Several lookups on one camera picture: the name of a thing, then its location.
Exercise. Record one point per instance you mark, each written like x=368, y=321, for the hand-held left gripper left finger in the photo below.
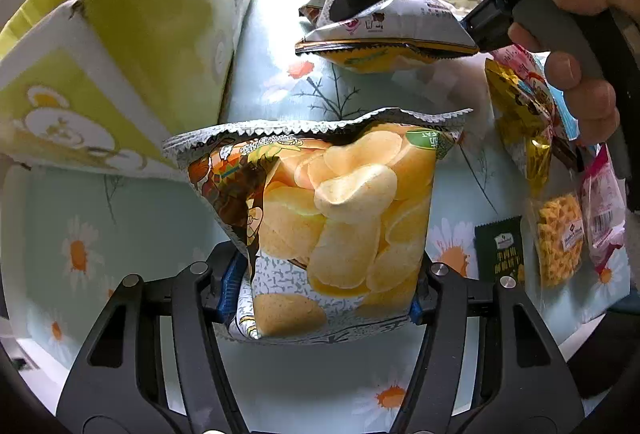
x=229, y=285

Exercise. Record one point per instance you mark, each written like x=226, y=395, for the light blue snack packet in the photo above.
x=567, y=121

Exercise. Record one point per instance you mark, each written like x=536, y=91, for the person's right hand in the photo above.
x=590, y=108

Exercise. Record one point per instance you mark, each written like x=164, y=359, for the grey-backed potato chip bag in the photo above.
x=400, y=28

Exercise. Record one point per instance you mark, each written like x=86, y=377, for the gold foil candy packet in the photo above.
x=525, y=123

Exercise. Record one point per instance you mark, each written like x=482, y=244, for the clear waffle packet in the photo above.
x=557, y=239

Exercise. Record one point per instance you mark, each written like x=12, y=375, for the pink cartoon snack packet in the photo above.
x=525, y=68

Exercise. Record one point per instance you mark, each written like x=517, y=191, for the yellow potato chip bag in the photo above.
x=340, y=214

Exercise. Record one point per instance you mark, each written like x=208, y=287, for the green cardboard box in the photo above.
x=125, y=38

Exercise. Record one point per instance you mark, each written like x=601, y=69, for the dark green snack packet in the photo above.
x=500, y=249

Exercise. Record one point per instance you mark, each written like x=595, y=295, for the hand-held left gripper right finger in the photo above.
x=440, y=294

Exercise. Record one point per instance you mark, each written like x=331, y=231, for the brown chocolate bar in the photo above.
x=565, y=153

